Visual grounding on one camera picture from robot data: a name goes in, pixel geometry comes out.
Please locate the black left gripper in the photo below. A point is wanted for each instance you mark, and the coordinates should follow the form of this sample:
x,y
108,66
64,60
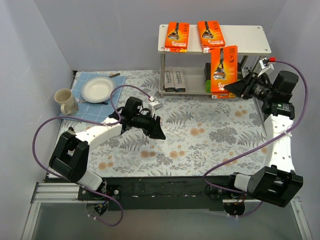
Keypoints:
x,y
152,126

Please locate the white H razor box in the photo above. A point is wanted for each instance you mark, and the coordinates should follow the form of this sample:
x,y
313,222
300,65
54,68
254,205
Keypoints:
x,y
179,80

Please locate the grey Harry's razor box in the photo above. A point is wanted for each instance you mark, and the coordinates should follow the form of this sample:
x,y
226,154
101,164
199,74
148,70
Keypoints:
x,y
169,85

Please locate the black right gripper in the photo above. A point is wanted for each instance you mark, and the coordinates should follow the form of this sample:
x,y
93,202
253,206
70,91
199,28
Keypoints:
x,y
248,85

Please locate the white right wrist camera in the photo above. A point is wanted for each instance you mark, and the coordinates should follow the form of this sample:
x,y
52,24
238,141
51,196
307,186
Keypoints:
x,y
266,65

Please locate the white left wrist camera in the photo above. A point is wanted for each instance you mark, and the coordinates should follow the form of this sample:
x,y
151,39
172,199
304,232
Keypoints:
x,y
154,106

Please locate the cream floral mug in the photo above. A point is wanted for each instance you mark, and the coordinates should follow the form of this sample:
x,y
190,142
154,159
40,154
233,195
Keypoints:
x,y
65,98

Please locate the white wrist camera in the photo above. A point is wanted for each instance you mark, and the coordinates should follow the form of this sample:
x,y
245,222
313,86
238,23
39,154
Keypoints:
x,y
266,65
154,106

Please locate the aluminium rail frame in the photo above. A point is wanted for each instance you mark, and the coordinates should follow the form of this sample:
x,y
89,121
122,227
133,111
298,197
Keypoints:
x,y
57,214

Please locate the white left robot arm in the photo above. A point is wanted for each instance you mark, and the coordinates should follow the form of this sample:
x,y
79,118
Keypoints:
x,y
70,156

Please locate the black handled knife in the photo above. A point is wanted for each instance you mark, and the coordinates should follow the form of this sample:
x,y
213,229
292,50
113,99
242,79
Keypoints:
x,y
114,75

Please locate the orange Gillette razor box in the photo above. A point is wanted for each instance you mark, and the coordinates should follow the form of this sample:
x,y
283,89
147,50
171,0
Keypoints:
x,y
177,37
224,71
210,35

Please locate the blue checkered cloth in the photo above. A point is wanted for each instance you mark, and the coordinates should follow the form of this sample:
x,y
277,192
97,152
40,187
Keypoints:
x,y
99,111

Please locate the black green razor box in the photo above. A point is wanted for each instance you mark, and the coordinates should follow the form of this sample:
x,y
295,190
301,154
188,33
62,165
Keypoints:
x,y
239,72
207,77

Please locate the floral table mat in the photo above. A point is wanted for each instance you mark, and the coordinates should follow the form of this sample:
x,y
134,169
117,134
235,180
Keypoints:
x,y
222,136

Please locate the white two-tier shelf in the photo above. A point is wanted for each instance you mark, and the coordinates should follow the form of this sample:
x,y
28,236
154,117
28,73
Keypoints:
x,y
250,40

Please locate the white ceramic plate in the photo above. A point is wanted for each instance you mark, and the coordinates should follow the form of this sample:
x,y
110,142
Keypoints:
x,y
98,89

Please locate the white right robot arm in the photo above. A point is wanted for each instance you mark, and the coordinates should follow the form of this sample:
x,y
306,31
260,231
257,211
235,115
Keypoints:
x,y
277,182

